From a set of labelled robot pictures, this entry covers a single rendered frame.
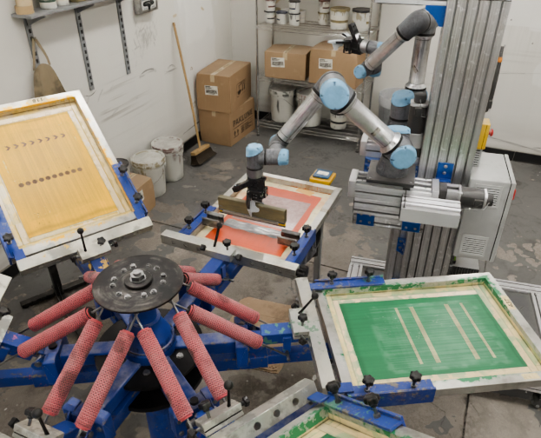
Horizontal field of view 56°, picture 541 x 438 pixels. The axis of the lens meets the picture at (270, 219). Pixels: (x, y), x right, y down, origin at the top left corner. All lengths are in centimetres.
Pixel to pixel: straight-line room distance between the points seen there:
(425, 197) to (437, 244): 45
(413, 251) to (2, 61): 285
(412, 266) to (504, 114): 316
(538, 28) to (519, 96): 65
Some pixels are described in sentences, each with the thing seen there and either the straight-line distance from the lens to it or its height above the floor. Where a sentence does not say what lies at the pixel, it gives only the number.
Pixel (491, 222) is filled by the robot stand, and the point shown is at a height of 100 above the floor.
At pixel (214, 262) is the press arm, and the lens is 224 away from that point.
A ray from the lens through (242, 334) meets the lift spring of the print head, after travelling 181.
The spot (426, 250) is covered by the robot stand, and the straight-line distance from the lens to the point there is 293.
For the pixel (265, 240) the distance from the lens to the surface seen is 251.
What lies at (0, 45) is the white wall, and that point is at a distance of 386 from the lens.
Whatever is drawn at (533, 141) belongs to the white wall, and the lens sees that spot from 597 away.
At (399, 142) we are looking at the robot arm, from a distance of 229.
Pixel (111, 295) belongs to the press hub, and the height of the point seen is 131.
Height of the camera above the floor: 239
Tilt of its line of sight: 32 degrees down
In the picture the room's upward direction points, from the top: straight up
